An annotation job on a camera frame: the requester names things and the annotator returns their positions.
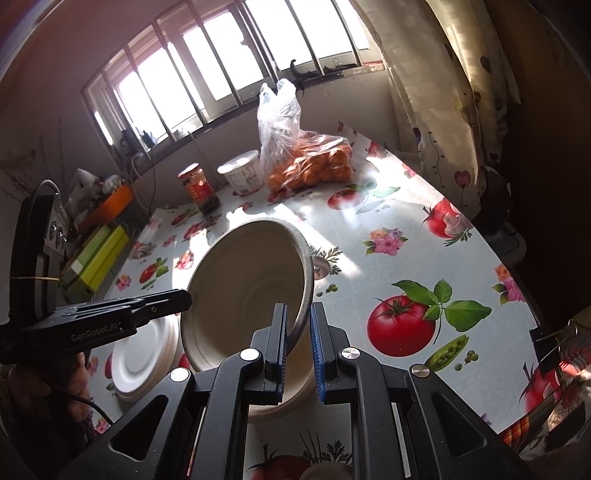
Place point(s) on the orange tray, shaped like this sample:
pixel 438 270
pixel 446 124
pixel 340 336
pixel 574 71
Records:
pixel 108 203

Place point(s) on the red label sauce jar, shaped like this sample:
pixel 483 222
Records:
pixel 199 187

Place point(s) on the barred window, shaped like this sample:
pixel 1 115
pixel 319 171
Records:
pixel 221 60

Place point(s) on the yellow-green flat box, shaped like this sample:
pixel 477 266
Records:
pixel 104 258

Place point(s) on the green and white flat box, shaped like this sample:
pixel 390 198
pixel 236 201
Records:
pixel 87 251

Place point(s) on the person's left hand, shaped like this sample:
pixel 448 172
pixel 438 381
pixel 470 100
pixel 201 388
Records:
pixel 27 392

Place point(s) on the black binder clip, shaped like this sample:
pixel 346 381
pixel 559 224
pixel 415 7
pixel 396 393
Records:
pixel 551 344

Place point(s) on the heart print curtain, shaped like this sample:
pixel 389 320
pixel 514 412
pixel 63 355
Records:
pixel 443 92

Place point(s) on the beige paper bowl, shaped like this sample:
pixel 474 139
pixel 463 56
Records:
pixel 249 295
pixel 298 383

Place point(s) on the plastic bag of oranges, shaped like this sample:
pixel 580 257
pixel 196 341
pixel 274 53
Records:
pixel 307 161

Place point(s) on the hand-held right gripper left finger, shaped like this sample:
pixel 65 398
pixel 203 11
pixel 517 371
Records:
pixel 280 364

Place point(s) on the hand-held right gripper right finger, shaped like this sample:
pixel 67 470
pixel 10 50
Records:
pixel 318 364

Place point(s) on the white plastic tub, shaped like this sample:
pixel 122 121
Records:
pixel 242 177

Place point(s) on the dark chair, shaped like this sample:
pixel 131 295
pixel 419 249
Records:
pixel 501 203

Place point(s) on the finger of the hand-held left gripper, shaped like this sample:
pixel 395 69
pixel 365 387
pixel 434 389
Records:
pixel 164 302

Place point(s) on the white crumpled tissue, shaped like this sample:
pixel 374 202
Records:
pixel 90 182

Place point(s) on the fruit print tablecloth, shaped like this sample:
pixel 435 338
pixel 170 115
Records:
pixel 392 258

